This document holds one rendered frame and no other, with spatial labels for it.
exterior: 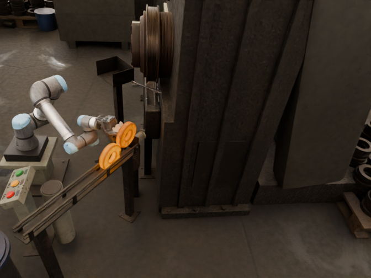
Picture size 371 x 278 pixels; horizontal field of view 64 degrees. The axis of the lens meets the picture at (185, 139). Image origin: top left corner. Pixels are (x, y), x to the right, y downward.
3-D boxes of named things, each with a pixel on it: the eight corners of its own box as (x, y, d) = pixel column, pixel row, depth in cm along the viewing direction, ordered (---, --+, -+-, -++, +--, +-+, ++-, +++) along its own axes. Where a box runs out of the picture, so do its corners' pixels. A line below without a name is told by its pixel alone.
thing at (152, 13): (154, 62, 221) (155, -5, 190) (156, 97, 186) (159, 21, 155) (145, 62, 220) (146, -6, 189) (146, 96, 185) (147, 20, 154)
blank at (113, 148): (123, 141, 168) (118, 139, 169) (105, 149, 155) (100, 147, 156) (119, 164, 174) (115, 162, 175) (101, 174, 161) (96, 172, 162)
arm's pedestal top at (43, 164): (-1, 169, 209) (-2, 165, 206) (15, 139, 233) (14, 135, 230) (47, 169, 213) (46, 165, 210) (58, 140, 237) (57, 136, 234)
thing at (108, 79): (120, 121, 305) (117, 55, 259) (135, 134, 291) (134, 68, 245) (102, 128, 294) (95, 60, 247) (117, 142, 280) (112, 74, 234)
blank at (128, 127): (137, 118, 171) (132, 116, 172) (121, 131, 159) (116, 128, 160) (135, 140, 180) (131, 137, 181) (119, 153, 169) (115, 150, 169)
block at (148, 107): (159, 132, 210) (161, 104, 194) (160, 139, 204) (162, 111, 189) (144, 132, 208) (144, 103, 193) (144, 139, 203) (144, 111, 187)
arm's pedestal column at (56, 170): (3, 197, 222) (-9, 173, 206) (20, 159, 252) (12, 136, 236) (58, 196, 227) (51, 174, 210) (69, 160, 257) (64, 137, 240)
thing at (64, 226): (77, 228, 209) (64, 178, 175) (74, 243, 200) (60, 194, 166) (58, 228, 207) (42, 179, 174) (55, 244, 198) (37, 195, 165)
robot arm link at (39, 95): (21, 83, 169) (74, 151, 170) (38, 77, 176) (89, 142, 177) (18, 93, 177) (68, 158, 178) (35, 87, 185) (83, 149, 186)
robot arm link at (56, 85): (24, 119, 215) (38, 76, 176) (42, 112, 226) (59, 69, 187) (34, 132, 215) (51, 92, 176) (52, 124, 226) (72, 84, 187)
